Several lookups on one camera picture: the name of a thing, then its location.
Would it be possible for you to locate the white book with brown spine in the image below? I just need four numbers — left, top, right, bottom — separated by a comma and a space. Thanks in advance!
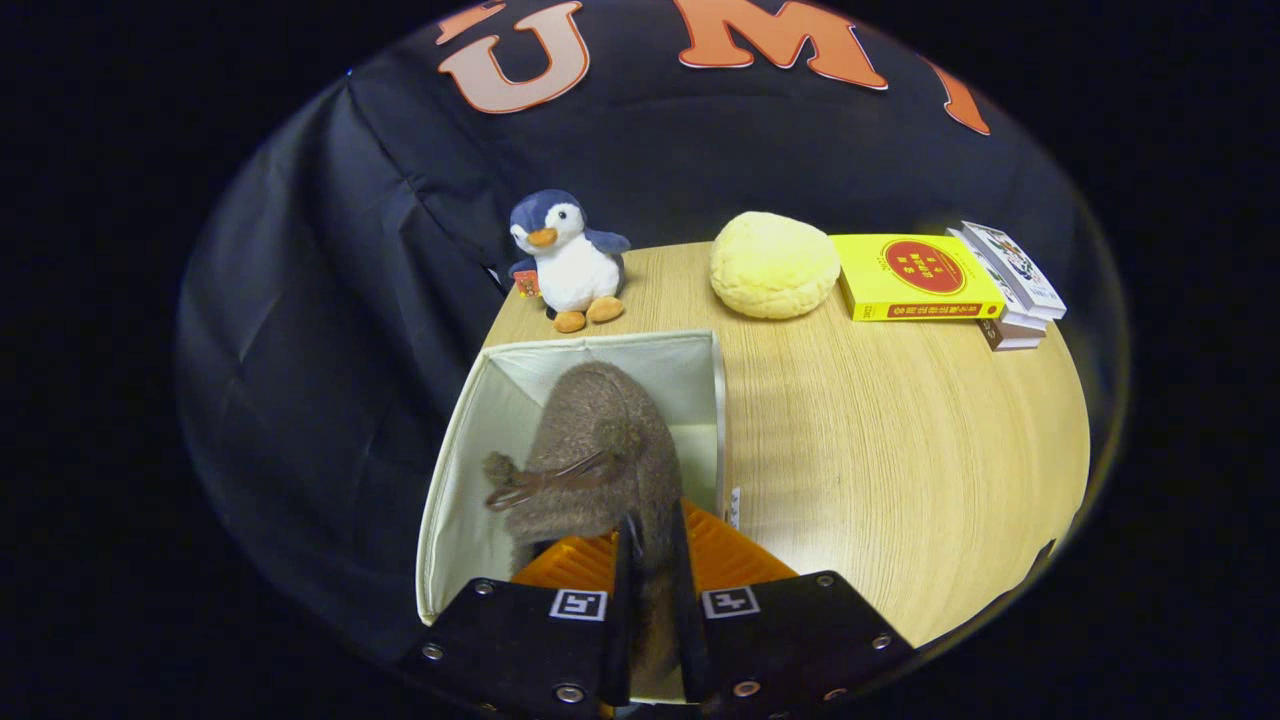
947, 228, 1049, 352

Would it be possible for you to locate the blue white penguin plush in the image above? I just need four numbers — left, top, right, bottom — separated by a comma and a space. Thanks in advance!
508, 189, 632, 334

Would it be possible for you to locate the white illustrated book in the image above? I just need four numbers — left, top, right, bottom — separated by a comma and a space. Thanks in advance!
962, 221, 1068, 321

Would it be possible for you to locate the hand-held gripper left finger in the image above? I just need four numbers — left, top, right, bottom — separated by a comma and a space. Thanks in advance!
398, 514, 641, 714

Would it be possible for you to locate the brown fuzzy shoe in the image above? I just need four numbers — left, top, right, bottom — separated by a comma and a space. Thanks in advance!
483, 362, 693, 701

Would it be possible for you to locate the beige fabric storage box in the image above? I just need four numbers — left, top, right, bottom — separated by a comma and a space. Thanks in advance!
415, 330, 741, 703

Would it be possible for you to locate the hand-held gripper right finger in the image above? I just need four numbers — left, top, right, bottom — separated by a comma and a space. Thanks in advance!
671, 499, 914, 714

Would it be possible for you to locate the yellow bread-shaped plush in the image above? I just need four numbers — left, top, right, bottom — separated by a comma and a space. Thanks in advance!
710, 211, 842, 321

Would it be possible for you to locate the yellow book with red circle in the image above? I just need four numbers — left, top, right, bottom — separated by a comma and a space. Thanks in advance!
832, 233, 1007, 323

